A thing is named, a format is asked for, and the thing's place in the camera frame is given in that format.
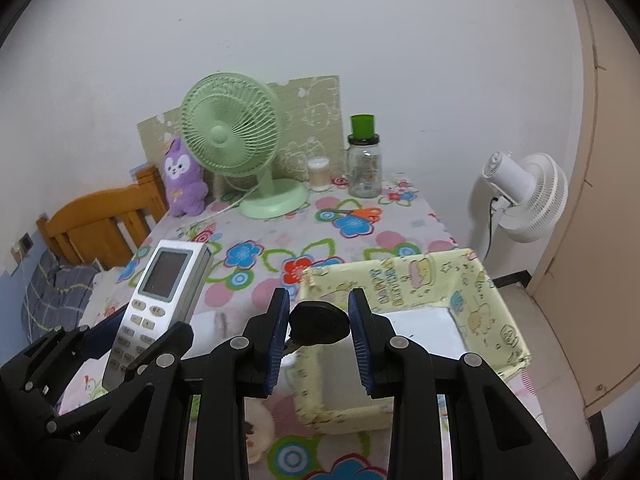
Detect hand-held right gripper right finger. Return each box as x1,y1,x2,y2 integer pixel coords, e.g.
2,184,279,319
347,287,581,480

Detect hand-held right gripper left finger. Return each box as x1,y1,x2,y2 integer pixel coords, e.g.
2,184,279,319
65,287,292,480

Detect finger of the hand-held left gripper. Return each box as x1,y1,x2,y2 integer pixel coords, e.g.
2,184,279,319
0,390,108,480
0,316,120,413

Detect black car key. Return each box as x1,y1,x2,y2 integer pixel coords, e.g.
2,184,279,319
286,301,350,362

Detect yellow printed storage box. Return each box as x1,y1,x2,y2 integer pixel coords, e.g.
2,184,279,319
292,248,532,433

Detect silver remote control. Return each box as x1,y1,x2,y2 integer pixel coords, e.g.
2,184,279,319
102,240,214,392

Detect grey plaid blanket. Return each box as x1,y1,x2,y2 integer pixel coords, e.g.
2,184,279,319
20,249,102,343

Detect floral tablecloth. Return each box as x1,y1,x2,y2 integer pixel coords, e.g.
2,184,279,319
55,172,549,480

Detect wooden chair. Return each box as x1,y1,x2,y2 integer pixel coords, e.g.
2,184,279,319
36,164,169,269

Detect cotton swab container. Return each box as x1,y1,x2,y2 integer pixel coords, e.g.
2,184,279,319
307,156,332,192

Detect glass jar with green lid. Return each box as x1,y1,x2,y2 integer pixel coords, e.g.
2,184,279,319
347,114,384,199

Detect purple plush toy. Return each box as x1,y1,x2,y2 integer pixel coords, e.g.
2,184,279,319
161,136,210,218

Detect green desk fan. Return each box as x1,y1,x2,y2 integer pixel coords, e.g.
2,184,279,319
180,73,310,220

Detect white standing fan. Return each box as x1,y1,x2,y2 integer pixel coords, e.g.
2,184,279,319
467,152,570,267

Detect beige printed cardboard panel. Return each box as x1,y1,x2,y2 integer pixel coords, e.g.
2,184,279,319
137,75,346,197

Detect beige door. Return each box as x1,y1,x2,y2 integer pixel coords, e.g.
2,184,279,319
527,0,640,418

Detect orange handled scissors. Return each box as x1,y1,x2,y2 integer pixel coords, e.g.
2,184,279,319
319,206,382,221

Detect white fan cable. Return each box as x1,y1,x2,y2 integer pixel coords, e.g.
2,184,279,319
199,184,262,222

